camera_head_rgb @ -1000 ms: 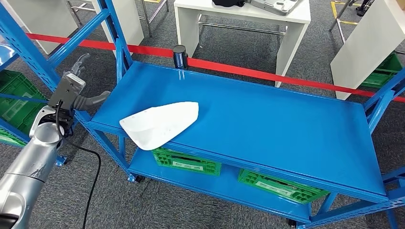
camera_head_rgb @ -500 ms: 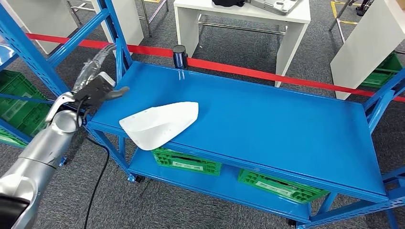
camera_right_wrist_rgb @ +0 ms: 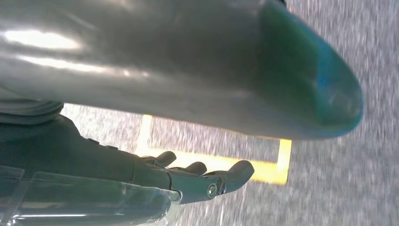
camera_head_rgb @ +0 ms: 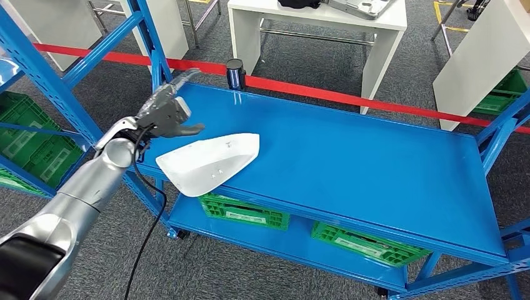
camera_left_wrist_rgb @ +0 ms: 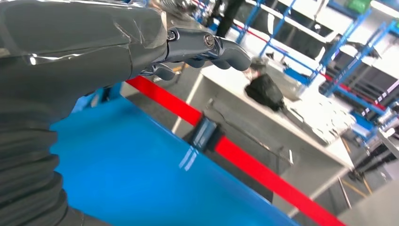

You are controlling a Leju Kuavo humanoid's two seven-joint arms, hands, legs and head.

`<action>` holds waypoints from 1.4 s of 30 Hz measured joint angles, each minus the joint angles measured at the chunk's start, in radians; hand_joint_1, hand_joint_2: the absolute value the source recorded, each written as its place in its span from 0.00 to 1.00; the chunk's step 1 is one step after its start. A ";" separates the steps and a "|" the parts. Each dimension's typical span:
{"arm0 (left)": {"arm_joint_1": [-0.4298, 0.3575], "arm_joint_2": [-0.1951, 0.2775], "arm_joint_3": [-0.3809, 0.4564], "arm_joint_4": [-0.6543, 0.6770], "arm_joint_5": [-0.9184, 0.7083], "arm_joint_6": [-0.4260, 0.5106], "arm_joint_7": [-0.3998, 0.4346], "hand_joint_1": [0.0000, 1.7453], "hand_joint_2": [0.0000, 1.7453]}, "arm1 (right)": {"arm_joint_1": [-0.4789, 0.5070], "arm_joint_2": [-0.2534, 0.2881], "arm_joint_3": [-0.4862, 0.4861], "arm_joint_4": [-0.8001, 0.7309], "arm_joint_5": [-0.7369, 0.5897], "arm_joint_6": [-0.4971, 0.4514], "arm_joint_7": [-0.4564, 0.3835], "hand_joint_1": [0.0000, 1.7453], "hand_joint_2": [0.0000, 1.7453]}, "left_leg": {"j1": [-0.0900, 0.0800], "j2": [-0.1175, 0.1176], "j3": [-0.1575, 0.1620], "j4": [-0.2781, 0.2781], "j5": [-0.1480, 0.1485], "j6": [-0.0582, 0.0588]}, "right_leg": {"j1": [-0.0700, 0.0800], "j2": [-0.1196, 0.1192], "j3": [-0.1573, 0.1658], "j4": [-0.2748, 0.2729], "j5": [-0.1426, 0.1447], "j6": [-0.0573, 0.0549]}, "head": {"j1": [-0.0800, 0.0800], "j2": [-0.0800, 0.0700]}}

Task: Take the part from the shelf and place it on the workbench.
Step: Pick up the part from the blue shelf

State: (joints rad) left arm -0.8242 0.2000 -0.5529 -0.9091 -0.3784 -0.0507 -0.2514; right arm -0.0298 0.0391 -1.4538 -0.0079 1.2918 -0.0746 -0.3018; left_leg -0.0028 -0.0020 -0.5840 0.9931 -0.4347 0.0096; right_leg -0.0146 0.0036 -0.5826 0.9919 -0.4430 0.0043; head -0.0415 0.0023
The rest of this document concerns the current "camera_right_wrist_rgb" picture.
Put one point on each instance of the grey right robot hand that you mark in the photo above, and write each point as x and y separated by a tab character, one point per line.
187	62

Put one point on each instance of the clear plastic film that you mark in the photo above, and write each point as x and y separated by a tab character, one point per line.
93	202

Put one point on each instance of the yellow floor tape square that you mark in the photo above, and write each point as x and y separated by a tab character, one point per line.
268	174

